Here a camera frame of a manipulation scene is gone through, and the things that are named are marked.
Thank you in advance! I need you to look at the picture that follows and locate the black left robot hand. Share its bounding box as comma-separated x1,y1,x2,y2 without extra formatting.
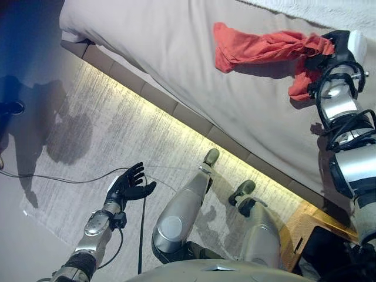
105,162,157,211

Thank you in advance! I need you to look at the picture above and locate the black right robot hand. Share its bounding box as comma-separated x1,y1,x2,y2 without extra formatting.
305,29,355,72

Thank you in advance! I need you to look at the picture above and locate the orange garment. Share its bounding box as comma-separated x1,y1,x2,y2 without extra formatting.
213,22,336,102

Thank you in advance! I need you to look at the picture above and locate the white textured bed sheet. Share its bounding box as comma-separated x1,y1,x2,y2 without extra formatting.
239,0,376,33

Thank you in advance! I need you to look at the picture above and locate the large grey bed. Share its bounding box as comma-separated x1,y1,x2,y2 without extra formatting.
58,0,362,207

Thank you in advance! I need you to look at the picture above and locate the brown wicker basket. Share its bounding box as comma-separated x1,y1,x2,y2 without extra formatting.
278,200,361,274

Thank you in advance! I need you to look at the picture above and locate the grey streaked rug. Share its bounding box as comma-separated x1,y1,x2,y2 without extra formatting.
19,61,302,277

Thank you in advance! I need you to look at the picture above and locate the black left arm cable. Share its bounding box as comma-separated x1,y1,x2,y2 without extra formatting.
96,219,127,271

